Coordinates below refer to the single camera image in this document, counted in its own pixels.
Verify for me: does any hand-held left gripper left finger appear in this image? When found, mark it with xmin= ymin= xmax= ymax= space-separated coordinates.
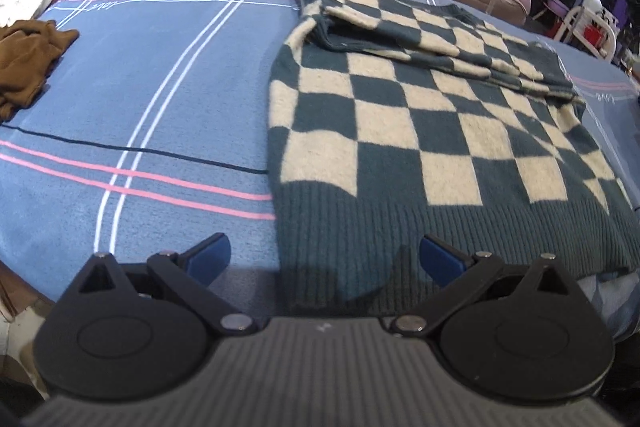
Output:
xmin=65 ymin=233 xmax=258 ymax=336

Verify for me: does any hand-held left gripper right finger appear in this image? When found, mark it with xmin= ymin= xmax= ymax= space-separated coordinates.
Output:
xmin=387 ymin=235 xmax=587 ymax=336

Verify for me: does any green cream checkered sweater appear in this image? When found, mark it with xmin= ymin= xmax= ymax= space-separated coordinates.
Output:
xmin=267 ymin=0 xmax=640 ymax=314

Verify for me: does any blue plaid bed sheet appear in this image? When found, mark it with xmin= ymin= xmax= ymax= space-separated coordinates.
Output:
xmin=0 ymin=0 xmax=640 ymax=343

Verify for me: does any white metal cart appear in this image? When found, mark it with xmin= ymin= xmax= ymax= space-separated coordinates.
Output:
xmin=561 ymin=4 xmax=621 ymax=58

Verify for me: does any brown cloth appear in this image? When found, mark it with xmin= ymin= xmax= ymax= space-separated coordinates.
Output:
xmin=0 ymin=19 xmax=81 ymax=124

